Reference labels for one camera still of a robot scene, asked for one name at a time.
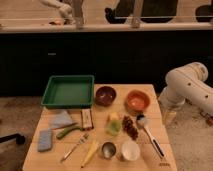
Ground white cup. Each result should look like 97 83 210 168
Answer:
121 140 140 161

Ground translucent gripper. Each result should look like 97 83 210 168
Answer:
161 102 180 125

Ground green plastic tray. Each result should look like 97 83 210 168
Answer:
41 75 94 109

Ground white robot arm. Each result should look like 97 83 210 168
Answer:
158 62 213 125

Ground green cucumber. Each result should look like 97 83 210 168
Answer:
56 125 82 140

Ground small metal cup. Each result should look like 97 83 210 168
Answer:
101 142 116 159

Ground dark red bowl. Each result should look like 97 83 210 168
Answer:
95 86 116 107

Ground blue sponge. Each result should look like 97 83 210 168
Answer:
37 129 52 152

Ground grey folded cloth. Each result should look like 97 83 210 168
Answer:
49 111 74 129

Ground green plastic cup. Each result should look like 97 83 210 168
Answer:
106 120 121 136

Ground orange bowl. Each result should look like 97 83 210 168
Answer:
125 90 150 111

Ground brown grape bunch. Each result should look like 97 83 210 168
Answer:
122 116 138 140

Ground metal fork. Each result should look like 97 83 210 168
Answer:
60 133 89 163

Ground brown whiteboard eraser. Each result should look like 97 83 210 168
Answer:
81 109 94 130

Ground black chair leg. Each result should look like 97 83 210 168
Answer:
0 133 25 145

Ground white handled dish brush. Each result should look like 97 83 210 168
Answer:
136 114 164 158

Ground yellow banana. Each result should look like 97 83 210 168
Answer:
81 140 99 167

